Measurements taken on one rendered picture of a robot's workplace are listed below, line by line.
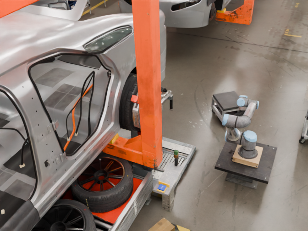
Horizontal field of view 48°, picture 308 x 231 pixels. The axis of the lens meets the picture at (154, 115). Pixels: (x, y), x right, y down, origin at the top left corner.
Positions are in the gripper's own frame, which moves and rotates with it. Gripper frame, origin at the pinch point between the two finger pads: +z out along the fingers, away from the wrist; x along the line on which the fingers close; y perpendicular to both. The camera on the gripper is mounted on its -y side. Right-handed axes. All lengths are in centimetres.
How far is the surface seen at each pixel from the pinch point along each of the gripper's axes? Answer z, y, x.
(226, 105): -9, 20, 78
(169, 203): 72, -93, -29
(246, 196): 75, -2, -29
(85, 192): 48, -182, -33
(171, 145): 38, -64, 63
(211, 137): 34, -3, 71
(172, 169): 37, -90, -23
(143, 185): 50, -122, -27
